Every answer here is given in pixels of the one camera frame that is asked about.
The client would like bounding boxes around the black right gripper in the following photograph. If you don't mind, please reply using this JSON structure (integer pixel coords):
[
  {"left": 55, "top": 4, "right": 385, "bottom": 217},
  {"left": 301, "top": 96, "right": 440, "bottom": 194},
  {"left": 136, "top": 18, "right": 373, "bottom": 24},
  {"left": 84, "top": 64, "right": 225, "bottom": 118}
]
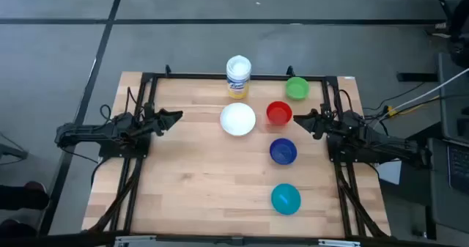
[{"left": 292, "top": 106, "right": 333, "bottom": 141}]

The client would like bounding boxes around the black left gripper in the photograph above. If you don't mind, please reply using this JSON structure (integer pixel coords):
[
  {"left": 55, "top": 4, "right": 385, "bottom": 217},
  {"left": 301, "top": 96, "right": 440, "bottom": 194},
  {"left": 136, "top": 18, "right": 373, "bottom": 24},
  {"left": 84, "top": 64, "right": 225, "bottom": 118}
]
[{"left": 142, "top": 103, "right": 184, "bottom": 137}]

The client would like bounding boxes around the small red plastic bowl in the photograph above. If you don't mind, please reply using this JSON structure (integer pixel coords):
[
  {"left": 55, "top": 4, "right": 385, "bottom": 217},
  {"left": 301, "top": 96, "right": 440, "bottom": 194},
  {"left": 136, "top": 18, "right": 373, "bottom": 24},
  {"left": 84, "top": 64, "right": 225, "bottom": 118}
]
[{"left": 265, "top": 100, "right": 293, "bottom": 126}]

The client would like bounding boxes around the small green plastic bowl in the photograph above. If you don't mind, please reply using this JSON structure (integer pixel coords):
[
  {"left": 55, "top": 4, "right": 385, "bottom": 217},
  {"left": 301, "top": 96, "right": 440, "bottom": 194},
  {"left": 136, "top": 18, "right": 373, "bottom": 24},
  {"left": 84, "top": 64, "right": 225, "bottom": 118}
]
[{"left": 285, "top": 76, "right": 311, "bottom": 101}]

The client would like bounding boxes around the small dark blue plastic bowl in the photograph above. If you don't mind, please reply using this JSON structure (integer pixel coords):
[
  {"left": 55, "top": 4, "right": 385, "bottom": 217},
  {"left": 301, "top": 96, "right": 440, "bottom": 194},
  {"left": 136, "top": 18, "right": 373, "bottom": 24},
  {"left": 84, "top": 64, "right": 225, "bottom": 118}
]
[{"left": 269, "top": 137, "right": 298, "bottom": 166}]

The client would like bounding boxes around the small teal plastic bowl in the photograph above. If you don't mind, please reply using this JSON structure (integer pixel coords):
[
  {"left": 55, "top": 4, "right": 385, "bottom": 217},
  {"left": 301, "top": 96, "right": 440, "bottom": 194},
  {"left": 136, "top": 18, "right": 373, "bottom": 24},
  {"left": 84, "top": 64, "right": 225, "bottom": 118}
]
[{"left": 270, "top": 183, "right": 302, "bottom": 216}]

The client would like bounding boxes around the large white bowl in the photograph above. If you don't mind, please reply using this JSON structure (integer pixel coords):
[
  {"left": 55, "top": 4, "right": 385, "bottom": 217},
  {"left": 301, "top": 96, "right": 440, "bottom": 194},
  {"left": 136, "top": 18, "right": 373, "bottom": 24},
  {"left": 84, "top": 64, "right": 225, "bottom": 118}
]
[{"left": 219, "top": 102, "right": 257, "bottom": 137}]

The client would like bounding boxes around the yellow white wipes canister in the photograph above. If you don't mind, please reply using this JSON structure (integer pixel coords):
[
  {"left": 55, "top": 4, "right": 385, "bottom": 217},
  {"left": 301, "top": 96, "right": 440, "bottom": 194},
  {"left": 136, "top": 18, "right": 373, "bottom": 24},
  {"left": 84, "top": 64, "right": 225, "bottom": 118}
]
[{"left": 225, "top": 54, "right": 253, "bottom": 100}]

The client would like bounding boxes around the black floor stand leg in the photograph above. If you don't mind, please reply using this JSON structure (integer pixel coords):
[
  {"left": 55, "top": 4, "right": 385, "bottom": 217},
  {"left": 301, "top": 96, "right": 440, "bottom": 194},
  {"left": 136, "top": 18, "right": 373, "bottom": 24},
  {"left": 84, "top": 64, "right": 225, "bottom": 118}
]
[{"left": 396, "top": 71, "right": 440, "bottom": 84}]

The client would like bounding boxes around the black keyboard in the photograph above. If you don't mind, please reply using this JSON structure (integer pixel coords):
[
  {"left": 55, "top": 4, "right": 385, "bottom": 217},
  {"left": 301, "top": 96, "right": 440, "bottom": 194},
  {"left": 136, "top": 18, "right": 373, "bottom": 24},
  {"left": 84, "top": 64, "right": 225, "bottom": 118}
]
[{"left": 446, "top": 143, "right": 469, "bottom": 196}]

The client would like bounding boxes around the grey side desk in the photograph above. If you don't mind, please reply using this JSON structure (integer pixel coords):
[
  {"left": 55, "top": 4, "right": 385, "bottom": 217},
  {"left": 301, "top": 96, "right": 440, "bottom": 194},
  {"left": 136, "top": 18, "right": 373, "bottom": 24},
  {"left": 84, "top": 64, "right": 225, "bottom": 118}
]
[{"left": 399, "top": 52, "right": 469, "bottom": 247}]

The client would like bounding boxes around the person's shoe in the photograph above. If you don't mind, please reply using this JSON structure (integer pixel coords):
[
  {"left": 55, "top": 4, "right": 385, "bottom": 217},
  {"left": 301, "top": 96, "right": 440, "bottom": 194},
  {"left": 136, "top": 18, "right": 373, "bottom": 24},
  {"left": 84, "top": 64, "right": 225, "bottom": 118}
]
[
  {"left": 0, "top": 180, "right": 51, "bottom": 211},
  {"left": 0, "top": 218, "right": 38, "bottom": 239}
]

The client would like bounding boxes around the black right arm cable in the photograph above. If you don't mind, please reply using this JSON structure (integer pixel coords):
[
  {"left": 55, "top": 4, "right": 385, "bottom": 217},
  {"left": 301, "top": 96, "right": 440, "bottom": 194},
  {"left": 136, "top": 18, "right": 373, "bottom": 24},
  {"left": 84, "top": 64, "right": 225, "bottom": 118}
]
[{"left": 333, "top": 89, "right": 355, "bottom": 113}]

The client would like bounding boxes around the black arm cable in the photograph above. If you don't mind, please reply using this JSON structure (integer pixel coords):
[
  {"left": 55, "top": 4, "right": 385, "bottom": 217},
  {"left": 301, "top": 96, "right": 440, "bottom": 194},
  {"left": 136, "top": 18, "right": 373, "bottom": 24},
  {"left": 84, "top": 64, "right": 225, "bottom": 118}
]
[
  {"left": 333, "top": 89, "right": 355, "bottom": 113},
  {"left": 99, "top": 86, "right": 137, "bottom": 122}
]

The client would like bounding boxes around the black aluminium table frame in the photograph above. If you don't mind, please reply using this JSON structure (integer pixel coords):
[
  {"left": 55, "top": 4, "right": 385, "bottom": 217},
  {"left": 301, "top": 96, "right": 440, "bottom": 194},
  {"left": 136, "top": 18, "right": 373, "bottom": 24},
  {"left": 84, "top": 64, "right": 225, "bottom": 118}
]
[{"left": 82, "top": 64, "right": 392, "bottom": 240}]

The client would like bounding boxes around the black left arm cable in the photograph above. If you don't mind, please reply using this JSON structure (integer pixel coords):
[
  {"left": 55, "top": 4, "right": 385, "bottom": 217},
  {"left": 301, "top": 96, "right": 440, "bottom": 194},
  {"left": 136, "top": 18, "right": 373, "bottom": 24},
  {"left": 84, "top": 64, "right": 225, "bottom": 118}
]
[{"left": 99, "top": 86, "right": 137, "bottom": 122}]

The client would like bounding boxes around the black floor cable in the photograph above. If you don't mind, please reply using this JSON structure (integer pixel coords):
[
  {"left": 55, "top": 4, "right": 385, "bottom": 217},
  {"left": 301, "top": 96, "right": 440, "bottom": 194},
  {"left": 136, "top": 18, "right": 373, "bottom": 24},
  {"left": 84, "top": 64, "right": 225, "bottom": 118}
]
[{"left": 362, "top": 81, "right": 426, "bottom": 112}]

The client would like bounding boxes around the yellow floor cable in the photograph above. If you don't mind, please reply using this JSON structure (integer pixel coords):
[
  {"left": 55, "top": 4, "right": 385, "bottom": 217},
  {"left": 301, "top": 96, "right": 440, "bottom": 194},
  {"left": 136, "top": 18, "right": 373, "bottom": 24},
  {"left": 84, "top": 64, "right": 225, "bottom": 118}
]
[{"left": 387, "top": 96, "right": 440, "bottom": 117}]

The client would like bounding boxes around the white floor cable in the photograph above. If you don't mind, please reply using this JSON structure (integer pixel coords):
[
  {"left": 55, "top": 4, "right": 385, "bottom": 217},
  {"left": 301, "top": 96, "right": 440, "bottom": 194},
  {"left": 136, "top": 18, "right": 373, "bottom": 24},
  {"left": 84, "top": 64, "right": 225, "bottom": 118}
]
[{"left": 380, "top": 67, "right": 469, "bottom": 120}]

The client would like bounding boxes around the silver metal bracket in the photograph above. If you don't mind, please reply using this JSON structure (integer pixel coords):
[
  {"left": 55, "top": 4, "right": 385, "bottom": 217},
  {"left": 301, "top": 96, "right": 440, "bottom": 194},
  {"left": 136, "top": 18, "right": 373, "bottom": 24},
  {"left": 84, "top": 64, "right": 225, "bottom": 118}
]
[
  {"left": 317, "top": 238, "right": 362, "bottom": 247},
  {"left": 113, "top": 235, "right": 158, "bottom": 247}
]

